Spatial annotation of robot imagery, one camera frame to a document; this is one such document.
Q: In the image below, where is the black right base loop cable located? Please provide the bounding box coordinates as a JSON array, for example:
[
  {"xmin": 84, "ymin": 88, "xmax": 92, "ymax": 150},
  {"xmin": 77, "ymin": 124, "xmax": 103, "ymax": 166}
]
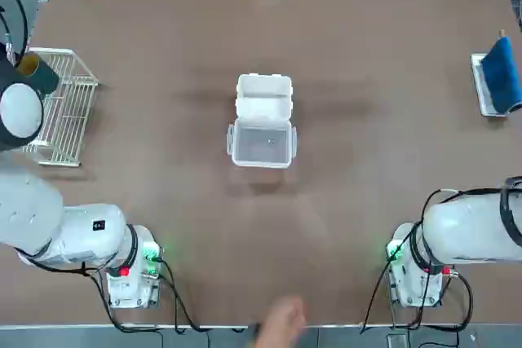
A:
[{"xmin": 407, "ymin": 270, "xmax": 475, "ymax": 332}]

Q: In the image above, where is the black base plug cable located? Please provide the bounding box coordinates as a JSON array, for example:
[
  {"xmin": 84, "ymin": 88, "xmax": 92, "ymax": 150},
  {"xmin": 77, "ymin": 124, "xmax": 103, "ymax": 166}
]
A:
[
  {"xmin": 361, "ymin": 256, "xmax": 395, "ymax": 335},
  {"xmin": 153, "ymin": 256, "xmax": 250, "ymax": 333}
]

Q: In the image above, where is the dark green cylinder cup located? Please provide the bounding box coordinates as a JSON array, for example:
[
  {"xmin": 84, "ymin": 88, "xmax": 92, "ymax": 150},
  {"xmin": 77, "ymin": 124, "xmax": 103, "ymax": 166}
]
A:
[{"xmin": 15, "ymin": 53, "xmax": 62, "ymax": 93}]

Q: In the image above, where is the blue cloth roll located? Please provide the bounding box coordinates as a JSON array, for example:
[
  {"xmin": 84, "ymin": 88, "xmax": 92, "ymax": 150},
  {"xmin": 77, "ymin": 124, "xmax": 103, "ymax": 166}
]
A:
[{"xmin": 480, "ymin": 37, "xmax": 522, "ymax": 115}]

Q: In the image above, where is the white wire basket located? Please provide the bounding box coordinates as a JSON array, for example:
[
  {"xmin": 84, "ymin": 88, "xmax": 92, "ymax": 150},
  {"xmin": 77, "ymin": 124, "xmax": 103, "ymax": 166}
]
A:
[{"xmin": 22, "ymin": 48, "xmax": 101, "ymax": 168}]

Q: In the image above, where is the black base loop cable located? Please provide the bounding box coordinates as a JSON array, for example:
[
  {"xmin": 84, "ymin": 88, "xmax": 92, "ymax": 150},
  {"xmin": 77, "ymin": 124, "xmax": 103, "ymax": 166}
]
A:
[
  {"xmin": 407, "ymin": 270, "xmax": 475, "ymax": 332},
  {"xmin": 79, "ymin": 266, "xmax": 160, "ymax": 333}
]

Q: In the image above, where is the black left base plug cable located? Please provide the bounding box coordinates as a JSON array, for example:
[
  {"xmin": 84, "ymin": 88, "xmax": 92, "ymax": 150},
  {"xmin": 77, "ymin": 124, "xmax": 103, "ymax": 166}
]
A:
[{"xmin": 153, "ymin": 256, "xmax": 250, "ymax": 333}]

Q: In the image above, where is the black right base plug cable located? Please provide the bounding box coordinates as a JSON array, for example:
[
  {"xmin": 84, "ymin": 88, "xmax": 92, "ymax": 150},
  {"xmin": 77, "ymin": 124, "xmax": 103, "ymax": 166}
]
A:
[{"xmin": 361, "ymin": 256, "xmax": 395, "ymax": 335}]

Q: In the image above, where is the white preservation box with lid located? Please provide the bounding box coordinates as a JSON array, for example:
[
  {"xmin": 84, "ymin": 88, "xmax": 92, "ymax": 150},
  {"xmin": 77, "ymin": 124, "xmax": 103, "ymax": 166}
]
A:
[{"xmin": 226, "ymin": 73, "xmax": 299, "ymax": 170}]

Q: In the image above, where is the white rectangular tray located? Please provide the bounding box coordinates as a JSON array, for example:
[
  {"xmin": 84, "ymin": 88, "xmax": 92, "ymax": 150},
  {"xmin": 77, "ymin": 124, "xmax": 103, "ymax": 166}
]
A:
[{"xmin": 470, "ymin": 52, "xmax": 522, "ymax": 117}]

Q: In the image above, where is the black left base loop cable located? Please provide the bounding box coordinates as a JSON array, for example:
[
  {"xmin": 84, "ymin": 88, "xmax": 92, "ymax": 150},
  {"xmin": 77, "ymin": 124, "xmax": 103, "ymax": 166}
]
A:
[{"xmin": 79, "ymin": 266, "xmax": 160, "ymax": 333}]

